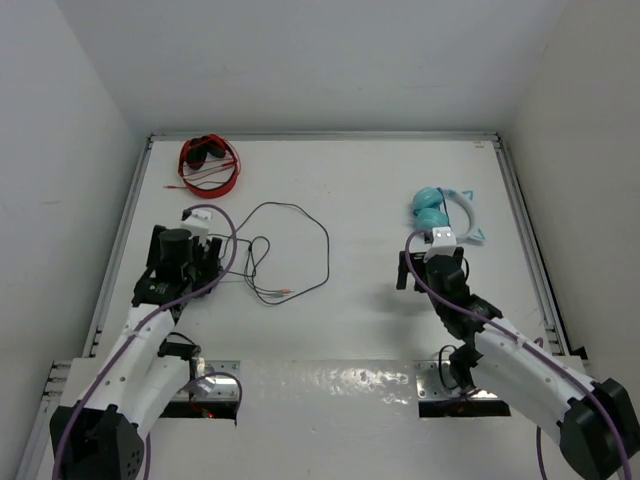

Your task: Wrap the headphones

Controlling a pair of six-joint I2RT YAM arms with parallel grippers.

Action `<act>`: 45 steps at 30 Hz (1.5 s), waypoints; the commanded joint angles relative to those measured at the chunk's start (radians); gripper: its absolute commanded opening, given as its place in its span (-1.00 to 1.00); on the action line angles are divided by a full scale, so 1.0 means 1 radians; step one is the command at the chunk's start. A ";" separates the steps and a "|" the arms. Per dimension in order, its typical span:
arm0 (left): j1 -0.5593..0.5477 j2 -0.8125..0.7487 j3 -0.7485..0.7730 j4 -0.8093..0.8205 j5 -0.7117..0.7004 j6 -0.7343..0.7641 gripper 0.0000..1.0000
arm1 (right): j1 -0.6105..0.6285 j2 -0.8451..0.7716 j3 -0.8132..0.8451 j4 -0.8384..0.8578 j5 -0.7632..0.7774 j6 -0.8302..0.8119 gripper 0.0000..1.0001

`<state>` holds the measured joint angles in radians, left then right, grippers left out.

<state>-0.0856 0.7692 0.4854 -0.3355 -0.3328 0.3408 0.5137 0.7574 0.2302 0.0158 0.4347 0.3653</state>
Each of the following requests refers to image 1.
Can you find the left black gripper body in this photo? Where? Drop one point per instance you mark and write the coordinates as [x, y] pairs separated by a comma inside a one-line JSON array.
[[198, 267]]

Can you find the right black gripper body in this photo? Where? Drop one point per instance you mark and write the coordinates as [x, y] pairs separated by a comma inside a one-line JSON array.
[[417, 261]]

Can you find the black wired headphones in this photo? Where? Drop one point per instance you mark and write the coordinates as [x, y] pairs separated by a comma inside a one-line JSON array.
[[287, 253]]

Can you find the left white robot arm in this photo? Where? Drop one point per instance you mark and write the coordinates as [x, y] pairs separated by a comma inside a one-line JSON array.
[[102, 435]]

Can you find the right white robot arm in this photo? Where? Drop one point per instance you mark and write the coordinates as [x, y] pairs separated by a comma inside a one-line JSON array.
[[593, 422]]

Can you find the teal cat ear headphones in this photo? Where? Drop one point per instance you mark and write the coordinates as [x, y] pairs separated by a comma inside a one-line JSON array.
[[434, 207]]

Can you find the red headphones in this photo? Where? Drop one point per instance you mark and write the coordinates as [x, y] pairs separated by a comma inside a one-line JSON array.
[[208, 167]]

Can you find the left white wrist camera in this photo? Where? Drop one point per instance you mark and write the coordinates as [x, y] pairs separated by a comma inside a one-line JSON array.
[[197, 222]]

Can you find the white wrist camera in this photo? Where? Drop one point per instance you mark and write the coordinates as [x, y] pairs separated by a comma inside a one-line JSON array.
[[444, 242], [197, 222]]

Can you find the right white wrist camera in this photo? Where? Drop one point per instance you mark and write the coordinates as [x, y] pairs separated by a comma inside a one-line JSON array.
[[444, 242]]

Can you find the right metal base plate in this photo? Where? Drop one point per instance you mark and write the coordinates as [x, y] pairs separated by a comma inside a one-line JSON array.
[[435, 384]]

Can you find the metal base plate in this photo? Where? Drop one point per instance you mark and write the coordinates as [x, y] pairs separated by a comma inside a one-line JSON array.
[[435, 384], [219, 383]]

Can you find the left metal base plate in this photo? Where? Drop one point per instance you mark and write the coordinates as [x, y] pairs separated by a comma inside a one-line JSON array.
[[219, 383]]

